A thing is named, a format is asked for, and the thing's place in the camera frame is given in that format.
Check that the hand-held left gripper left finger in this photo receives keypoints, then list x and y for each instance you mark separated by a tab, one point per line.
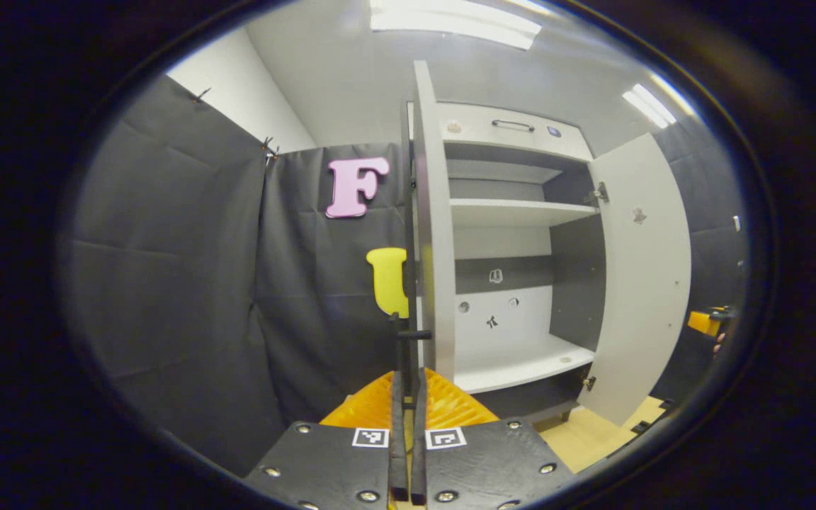
399	453

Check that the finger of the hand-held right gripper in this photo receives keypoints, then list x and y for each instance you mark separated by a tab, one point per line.
704	323

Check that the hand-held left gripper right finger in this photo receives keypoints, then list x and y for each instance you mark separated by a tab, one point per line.
418	460

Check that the grey cabinet door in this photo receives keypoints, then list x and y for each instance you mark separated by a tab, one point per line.
435	212
642	283

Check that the grey double-door shoe cabinet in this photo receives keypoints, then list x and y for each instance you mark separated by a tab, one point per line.
578	283

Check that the metal door hinge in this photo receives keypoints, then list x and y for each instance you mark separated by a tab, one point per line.
598	193
588	382

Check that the grey cabinet drawer front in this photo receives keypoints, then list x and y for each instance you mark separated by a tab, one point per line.
472	131

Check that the small ceiling light panel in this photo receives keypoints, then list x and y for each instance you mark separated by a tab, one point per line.
649	105

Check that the black backdrop cloth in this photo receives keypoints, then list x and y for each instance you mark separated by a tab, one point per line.
167	283

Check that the large ceiling light panel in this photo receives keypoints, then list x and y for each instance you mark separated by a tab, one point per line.
450	21

